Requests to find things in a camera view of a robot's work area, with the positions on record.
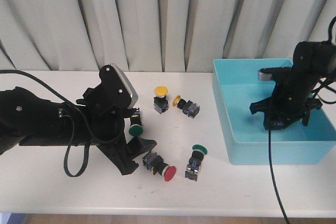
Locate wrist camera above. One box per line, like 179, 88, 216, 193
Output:
258, 67, 291, 82
99, 63, 138, 109

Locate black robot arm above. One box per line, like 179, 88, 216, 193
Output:
249, 41, 335, 130
1, 87, 156, 175

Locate light blue plastic box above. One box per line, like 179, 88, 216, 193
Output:
213, 59, 335, 165

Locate green push button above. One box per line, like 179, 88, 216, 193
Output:
185, 144, 208, 182
129, 108, 144, 136

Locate yellow push button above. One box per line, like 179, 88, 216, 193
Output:
153, 86, 169, 114
172, 95, 201, 118

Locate left green push button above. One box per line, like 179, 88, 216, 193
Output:
129, 108, 144, 136

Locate lying yellow push button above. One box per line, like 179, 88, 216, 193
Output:
172, 95, 201, 118

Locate red push button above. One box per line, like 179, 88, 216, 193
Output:
142, 151, 176, 182
269, 120, 285, 130

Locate lying red push button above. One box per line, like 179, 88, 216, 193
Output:
142, 151, 176, 182

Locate right green push button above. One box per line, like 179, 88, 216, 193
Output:
185, 144, 208, 182

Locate white pleated curtain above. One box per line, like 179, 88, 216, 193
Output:
1, 0, 335, 72

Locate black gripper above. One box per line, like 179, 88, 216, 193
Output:
76, 86, 157, 175
249, 68, 322, 130

